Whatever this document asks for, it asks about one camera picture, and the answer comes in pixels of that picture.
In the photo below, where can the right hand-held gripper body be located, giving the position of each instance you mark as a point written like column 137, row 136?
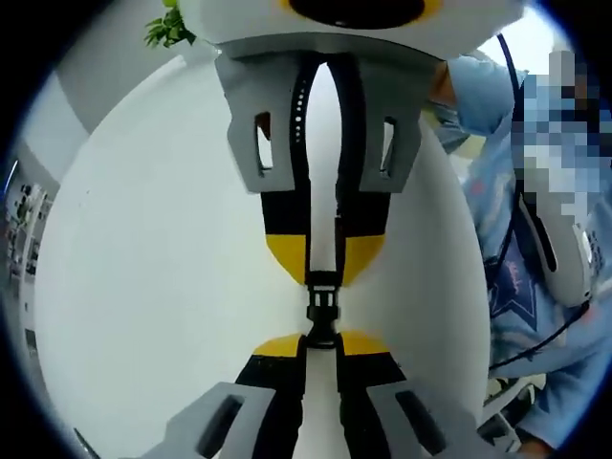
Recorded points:
column 363, row 28

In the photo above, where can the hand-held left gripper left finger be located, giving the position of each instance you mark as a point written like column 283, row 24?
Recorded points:
column 248, row 411

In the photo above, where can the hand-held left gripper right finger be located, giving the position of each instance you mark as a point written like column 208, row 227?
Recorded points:
column 392, row 411

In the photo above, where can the black plastic buckle part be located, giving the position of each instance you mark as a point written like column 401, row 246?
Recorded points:
column 324, row 299
column 324, row 334

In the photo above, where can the grey chair base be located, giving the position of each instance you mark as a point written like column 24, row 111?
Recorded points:
column 511, row 406

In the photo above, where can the person in blue shirt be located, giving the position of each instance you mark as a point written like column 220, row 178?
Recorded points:
column 574, row 382

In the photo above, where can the green potted plant white pot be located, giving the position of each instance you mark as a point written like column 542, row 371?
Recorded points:
column 169, row 26

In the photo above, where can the white chest-worn device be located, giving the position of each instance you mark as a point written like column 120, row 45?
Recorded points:
column 564, row 268

